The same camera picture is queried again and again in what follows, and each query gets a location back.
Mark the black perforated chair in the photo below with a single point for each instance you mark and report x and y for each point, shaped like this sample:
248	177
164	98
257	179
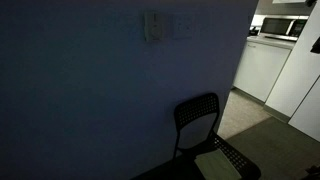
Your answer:
194	109

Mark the white kitchen counter cabinet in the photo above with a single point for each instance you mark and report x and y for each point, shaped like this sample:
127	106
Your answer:
261	63

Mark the white tall cabinet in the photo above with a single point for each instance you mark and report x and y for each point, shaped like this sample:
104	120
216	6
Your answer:
295	97

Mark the silver microwave oven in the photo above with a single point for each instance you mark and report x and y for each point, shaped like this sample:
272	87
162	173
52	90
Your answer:
284	28

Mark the white wall thermostat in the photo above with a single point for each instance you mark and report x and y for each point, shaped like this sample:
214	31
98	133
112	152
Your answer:
153	26

